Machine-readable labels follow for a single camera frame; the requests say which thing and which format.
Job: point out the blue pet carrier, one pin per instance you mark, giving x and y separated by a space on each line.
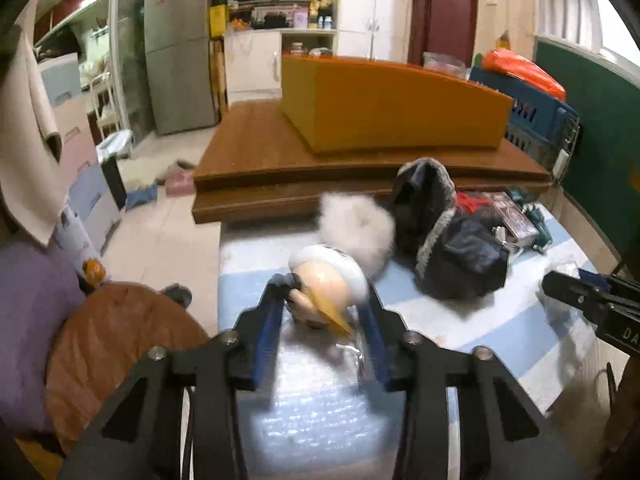
540 120

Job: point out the red cross ornament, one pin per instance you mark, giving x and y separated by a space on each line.
467 202

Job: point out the white cabinet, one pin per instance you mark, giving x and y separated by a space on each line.
372 25

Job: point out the toy figure head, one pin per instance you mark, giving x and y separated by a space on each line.
325 285

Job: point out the blue white striped desktop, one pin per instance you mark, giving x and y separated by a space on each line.
500 320

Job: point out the green board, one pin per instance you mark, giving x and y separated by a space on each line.
590 140

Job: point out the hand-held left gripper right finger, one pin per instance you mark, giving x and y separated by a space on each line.
377 347

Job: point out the beige hanging cloth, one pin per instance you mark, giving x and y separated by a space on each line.
27 130

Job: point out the green toy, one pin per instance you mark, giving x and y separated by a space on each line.
540 225

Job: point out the pink slipper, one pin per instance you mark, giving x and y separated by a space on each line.
179 182

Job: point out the dark red door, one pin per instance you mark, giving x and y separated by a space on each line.
442 10

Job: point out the purple cushion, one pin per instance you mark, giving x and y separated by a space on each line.
30 330

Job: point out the white shelf unit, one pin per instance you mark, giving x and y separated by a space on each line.
290 10

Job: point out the blue floor cloth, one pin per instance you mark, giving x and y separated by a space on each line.
141 196

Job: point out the brown wooden board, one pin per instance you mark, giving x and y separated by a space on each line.
260 145
250 205

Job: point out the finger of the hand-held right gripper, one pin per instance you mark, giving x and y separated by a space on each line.
595 278
570 290

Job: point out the yellow box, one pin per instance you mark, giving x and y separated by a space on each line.
216 20

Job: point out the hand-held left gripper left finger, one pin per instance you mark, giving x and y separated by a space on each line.
265 340

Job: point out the clear plastic bag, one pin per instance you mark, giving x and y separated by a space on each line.
442 60

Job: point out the clear plastic box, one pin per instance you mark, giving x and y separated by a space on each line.
515 220

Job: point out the orange wooden box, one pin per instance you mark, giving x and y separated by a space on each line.
390 105

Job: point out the round wooden stool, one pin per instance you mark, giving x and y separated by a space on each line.
125 345

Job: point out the silver refrigerator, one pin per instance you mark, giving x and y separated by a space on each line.
177 50

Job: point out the black fleece-lined hat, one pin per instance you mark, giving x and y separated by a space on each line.
460 250

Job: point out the pastel drawer unit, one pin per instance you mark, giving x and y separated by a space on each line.
75 160

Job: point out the beige fur ball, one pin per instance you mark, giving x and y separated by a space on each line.
357 225

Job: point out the orange plastic bag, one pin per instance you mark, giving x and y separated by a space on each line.
525 72

